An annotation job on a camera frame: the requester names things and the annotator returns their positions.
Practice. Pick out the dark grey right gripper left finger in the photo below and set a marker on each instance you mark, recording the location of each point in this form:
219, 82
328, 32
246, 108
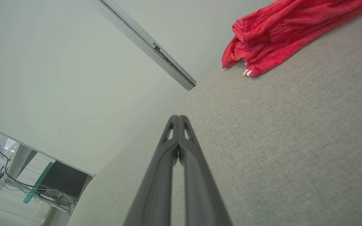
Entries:
156, 188

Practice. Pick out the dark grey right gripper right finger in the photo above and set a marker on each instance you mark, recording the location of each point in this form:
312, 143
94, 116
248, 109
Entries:
200, 188

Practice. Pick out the red white basketball jersey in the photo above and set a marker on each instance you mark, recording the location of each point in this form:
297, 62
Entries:
278, 34

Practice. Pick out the black computer case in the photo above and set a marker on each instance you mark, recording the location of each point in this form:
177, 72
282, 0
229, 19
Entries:
64, 179

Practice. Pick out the green strip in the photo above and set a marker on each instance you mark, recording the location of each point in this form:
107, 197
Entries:
38, 183

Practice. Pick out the grey partition end post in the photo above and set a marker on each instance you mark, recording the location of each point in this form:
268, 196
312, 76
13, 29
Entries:
74, 167

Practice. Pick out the grey partition joint post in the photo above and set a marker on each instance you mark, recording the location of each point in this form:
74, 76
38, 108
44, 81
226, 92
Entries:
143, 37

